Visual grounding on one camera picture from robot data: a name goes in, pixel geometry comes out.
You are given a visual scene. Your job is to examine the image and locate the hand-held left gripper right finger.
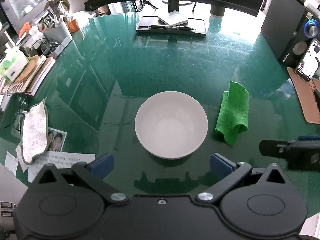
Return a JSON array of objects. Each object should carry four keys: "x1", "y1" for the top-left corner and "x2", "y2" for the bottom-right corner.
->
[{"x1": 194, "y1": 152, "x2": 288, "y2": 203}]

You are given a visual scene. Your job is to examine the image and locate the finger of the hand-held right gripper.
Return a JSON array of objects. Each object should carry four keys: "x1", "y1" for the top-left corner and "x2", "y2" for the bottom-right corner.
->
[
  {"x1": 297, "y1": 135, "x2": 320, "y2": 142},
  {"x1": 259, "y1": 139, "x2": 320, "y2": 171}
]

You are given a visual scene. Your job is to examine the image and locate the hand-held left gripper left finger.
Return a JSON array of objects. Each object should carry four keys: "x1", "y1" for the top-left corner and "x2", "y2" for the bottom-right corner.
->
[{"x1": 32, "y1": 153, "x2": 131, "y2": 205}]

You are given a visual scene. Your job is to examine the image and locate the green cloth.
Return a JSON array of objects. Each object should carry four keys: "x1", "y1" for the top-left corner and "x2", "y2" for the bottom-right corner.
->
[{"x1": 215, "y1": 81, "x2": 250, "y2": 146}]

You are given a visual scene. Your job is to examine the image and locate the white bowl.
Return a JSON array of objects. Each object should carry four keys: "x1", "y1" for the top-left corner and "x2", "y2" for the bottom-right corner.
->
[{"x1": 134, "y1": 91, "x2": 209, "y2": 160}]

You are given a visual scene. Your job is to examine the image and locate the large white printed paper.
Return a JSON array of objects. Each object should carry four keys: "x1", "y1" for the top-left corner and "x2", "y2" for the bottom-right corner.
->
[{"x1": 27, "y1": 151, "x2": 96, "y2": 183}]

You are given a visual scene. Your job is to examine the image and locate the brown desk mat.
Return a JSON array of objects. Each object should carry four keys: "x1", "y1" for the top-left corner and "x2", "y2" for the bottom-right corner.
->
[{"x1": 287, "y1": 66, "x2": 320, "y2": 124}]

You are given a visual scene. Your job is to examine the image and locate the printed photo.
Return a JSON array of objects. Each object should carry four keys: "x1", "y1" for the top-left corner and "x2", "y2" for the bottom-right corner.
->
[{"x1": 46, "y1": 127, "x2": 68, "y2": 153}]

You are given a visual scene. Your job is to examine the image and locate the white quilted cloth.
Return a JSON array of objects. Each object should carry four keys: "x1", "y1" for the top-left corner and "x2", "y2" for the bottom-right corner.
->
[{"x1": 21, "y1": 99, "x2": 49, "y2": 166}]

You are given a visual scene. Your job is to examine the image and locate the black smartphone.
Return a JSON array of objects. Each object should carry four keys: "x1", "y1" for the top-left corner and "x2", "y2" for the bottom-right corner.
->
[{"x1": 296, "y1": 39, "x2": 320, "y2": 82}]

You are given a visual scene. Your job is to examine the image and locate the small white printed paper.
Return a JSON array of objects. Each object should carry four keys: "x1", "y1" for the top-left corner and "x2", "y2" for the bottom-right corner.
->
[{"x1": 5, "y1": 151, "x2": 20, "y2": 173}]

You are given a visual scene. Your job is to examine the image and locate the eyeglasses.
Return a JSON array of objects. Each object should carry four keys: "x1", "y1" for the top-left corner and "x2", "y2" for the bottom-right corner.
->
[{"x1": 5, "y1": 96, "x2": 28, "y2": 135}]

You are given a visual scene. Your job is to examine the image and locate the grey cabinet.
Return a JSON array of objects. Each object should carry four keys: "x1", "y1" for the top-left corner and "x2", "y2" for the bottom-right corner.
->
[{"x1": 0, "y1": 164, "x2": 28, "y2": 232}]

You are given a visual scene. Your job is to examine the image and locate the black speaker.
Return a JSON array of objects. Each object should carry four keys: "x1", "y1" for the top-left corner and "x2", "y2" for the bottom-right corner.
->
[{"x1": 260, "y1": 0, "x2": 320, "y2": 65}]

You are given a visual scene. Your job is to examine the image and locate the magazine with red letters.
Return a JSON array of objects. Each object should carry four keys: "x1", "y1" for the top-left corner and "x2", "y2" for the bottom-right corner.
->
[{"x1": 0, "y1": 79, "x2": 28, "y2": 96}]

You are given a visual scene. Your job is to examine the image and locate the wooden plate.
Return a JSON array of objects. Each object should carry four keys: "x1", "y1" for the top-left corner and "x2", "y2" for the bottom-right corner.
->
[{"x1": 14, "y1": 56, "x2": 47, "y2": 83}]

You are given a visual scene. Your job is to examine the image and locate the green tissue pack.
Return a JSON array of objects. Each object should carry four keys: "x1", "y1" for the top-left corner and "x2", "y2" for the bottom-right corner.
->
[{"x1": 0, "y1": 51, "x2": 29, "y2": 83}]

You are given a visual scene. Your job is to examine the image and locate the white container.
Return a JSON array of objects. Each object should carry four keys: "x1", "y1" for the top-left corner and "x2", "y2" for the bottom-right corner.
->
[{"x1": 304, "y1": 0, "x2": 320, "y2": 13}]

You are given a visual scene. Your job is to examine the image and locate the grey desk organizer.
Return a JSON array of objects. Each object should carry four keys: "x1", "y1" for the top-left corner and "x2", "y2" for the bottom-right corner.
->
[{"x1": 41, "y1": 21, "x2": 73, "y2": 57}]

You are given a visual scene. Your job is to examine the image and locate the white bottle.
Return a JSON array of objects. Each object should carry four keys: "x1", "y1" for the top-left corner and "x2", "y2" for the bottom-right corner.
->
[{"x1": 27, "y1": 26, "x2": 46, "y2": 48}]

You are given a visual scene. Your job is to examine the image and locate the white crumpled bag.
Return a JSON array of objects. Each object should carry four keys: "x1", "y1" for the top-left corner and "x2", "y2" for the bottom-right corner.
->
[{"x1": 70, "y1": 11, "x2": 98, "y2": 22}]

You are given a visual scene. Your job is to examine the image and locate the white notepad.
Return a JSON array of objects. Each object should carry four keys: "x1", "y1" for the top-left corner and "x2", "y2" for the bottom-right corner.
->
[{"x1": 157, "y1": 10, "x2": 189, "y2": 26}]

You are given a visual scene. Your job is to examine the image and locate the black monitor stand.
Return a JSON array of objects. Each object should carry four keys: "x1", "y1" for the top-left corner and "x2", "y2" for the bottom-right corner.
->
[{"x1": 167, "y1": 0, "x2": 180, "y2": 13}]

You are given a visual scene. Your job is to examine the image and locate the black cables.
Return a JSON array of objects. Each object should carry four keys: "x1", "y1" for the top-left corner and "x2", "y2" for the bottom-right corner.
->
[{"x1": 32, "y1": 39, "x2": 66, "y2": 57}]

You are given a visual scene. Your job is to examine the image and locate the orange handled tool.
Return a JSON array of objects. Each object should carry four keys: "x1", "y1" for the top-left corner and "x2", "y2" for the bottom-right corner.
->
[{"x1": 19, "y1": 22, "x2": 32, "y2": 37}]

